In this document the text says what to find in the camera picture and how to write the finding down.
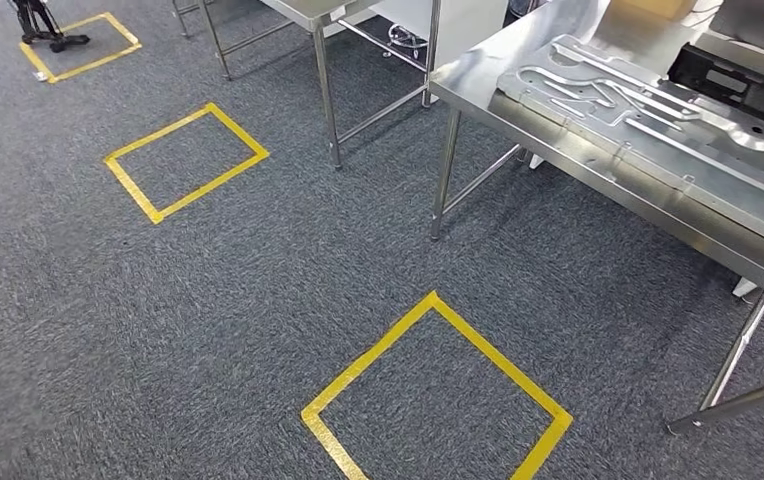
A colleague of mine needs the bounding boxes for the steel workbench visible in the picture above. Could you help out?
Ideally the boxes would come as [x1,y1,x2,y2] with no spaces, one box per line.
[428,0,764,437]

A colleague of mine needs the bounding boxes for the yellow floor tape square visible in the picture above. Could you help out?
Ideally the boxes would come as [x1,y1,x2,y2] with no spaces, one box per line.
[18,11,143,85]
[301,290,574,480]

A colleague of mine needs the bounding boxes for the steel side table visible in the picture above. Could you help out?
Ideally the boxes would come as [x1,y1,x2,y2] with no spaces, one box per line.
[169,0,443,170]

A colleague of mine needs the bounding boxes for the grey stamped metal panel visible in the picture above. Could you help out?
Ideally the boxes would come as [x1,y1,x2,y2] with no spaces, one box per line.
[495,34,764,260]

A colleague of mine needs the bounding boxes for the brown cardboard box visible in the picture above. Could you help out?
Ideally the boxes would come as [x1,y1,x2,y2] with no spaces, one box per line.
[610,0,698,21]

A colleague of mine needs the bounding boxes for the person's foot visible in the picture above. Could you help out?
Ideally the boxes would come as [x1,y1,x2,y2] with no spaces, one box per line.
[49,34,90,54]

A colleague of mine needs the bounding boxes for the person's leg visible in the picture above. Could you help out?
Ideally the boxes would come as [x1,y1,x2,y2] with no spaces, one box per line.
[9,0,65,42]

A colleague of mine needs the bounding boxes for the grey laptop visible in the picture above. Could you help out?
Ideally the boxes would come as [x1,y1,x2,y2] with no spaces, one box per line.
[709,0,764,66]

